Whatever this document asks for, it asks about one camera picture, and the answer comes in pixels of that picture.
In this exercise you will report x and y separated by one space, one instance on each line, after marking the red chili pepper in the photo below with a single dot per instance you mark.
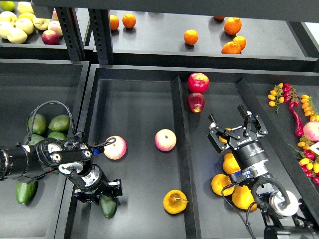
298 121

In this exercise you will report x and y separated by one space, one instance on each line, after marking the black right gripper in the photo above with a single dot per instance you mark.
244 145

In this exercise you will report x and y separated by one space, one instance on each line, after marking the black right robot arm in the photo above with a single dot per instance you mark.
284 216

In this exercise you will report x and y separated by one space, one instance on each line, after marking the orange on shelf centre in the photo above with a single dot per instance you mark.
190 37

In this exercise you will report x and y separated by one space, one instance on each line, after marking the yellow pear lower left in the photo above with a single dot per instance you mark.
220 181

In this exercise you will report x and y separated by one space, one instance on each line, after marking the pink apple left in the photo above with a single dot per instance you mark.
117 149

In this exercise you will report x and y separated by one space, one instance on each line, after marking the black left tray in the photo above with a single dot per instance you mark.
58 86

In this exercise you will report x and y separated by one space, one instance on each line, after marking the yellow pear bottom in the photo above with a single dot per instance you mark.
242 197

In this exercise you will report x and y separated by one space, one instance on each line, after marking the yellow pear with stem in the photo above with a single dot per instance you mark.
175 201

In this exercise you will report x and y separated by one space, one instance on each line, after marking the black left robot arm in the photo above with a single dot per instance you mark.
71 157

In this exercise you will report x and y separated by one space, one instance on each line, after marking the pale yellow apple front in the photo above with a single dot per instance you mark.
16 36

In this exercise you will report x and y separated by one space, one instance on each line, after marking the yellow pear top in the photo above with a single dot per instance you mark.
221 139

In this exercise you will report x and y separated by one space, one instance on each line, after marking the green avocado small centre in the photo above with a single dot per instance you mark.
57 135

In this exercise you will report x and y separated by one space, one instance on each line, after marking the pink apple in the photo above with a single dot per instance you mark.
117 149
165 140

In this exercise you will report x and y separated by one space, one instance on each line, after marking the red apple on shelf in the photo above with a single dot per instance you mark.
50 37

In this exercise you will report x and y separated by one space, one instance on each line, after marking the dark red apple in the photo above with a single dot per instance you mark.
195 102

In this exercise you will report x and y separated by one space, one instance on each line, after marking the orange shelf right small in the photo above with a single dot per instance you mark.
241 41

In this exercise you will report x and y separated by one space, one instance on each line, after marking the pink apple centre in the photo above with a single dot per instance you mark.
165 140

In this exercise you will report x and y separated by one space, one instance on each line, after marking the yellow pear middle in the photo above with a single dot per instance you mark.
230 164

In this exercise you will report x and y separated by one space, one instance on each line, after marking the green lime on shelf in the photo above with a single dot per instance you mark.
7 5

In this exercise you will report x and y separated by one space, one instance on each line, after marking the dark avocado middle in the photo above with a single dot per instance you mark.
35 138

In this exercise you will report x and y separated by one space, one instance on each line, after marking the black middle divided tray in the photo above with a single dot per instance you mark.
136 103

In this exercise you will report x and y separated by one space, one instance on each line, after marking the dark green avocado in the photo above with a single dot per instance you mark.
108 206

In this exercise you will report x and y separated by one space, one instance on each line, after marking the black upper shelf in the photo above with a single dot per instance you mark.
157 41

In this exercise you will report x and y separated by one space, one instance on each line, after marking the black shelf upright post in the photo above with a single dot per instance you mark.
100 24

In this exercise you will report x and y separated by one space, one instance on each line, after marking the orange shelf front right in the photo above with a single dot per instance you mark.
231 48

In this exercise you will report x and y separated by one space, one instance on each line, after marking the green avocado top left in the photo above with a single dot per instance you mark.
39 125

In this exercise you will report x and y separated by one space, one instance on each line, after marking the pink peach right edge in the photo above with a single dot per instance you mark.
311 131

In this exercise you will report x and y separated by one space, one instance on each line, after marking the green avocado bottom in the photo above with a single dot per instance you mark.
24 192

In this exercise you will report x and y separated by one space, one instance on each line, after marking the large orange on shelf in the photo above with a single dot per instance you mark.
232 25

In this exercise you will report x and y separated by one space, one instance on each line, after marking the green avocado top right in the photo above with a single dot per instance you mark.
60 123

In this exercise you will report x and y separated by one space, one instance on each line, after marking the orange on shelf left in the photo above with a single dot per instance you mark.
114 22

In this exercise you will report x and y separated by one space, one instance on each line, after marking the bright red apple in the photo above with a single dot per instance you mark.
198 83

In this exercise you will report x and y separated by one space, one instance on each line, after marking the orange cherry tomato bunch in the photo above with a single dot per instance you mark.
276 97

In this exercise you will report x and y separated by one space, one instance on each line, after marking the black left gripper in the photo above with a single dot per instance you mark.
95 184

